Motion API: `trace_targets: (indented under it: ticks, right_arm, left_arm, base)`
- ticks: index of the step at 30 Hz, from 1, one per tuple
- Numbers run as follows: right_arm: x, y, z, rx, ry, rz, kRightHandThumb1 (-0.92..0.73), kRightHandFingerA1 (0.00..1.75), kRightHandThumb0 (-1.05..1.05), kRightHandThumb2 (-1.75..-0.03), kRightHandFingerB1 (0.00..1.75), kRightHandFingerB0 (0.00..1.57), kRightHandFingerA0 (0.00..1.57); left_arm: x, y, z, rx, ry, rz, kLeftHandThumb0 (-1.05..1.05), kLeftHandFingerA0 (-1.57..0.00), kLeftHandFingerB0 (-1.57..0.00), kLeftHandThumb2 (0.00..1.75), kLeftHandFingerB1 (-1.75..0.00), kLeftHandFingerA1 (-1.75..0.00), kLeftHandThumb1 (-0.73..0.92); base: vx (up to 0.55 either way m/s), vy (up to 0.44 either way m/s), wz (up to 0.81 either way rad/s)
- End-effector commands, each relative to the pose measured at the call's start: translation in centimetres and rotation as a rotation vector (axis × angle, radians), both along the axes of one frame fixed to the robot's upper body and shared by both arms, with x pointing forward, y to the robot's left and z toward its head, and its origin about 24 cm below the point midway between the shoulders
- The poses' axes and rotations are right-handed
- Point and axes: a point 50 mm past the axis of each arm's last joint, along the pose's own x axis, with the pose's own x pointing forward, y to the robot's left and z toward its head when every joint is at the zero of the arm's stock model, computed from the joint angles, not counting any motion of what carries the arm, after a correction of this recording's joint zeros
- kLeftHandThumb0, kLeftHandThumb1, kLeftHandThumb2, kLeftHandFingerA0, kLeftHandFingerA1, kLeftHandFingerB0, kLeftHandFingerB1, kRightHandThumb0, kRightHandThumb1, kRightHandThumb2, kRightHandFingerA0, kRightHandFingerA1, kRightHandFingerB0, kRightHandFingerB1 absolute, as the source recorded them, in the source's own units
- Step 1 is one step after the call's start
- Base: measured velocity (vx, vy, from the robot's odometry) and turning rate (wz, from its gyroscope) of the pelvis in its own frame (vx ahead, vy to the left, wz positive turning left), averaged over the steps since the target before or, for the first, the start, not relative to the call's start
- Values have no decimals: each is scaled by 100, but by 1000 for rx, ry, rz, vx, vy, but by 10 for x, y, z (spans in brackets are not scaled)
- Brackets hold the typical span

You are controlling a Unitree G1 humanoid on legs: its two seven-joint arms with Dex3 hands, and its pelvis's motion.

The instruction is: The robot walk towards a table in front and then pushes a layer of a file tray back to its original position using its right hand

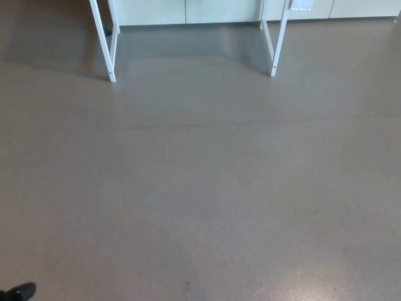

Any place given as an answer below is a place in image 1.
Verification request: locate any white cabinet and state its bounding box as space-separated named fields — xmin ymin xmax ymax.
xmin=109 ymin=0 xmax=401 ymax=26

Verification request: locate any black shoe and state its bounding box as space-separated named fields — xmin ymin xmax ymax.
xmin=0 ymin=282 xmax=37 ymax=301

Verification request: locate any white metal-frame table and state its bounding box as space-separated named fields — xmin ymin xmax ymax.
xmin=89 ymin=0 xmax=291 ymax=83

